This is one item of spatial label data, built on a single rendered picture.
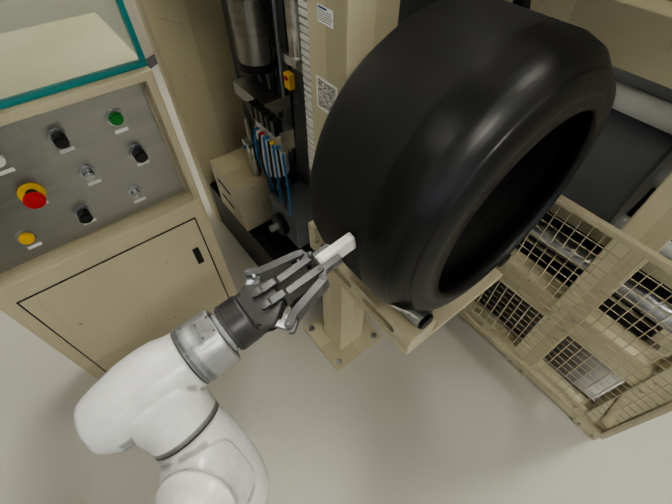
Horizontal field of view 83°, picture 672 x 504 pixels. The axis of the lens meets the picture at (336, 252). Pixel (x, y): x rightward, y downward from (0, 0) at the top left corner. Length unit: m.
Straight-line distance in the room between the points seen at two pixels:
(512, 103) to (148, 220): 0.93
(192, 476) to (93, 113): 0.77
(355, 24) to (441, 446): 1.49
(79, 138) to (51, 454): 1.35
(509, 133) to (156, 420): 0.56
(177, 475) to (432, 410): 1.33
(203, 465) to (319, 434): 1.16
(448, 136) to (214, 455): 0.50
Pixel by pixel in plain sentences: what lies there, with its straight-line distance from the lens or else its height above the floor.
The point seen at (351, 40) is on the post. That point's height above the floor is 1.36.
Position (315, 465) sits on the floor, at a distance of 1.68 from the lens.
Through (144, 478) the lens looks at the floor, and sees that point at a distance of 1.82.
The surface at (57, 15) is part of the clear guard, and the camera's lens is 0.94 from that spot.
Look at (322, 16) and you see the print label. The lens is 0.83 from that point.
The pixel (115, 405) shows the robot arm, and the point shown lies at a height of 1.18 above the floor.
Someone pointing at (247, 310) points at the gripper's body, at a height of 1.17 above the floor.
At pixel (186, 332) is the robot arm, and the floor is 1.20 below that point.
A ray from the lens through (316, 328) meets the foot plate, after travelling 1.85.
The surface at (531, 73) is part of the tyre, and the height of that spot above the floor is 1.43.
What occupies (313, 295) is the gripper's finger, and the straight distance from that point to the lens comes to 0.55.
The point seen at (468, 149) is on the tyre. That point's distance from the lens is 0.51.
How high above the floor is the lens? 1.66
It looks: 52 degrees down
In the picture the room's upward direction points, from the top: straight up
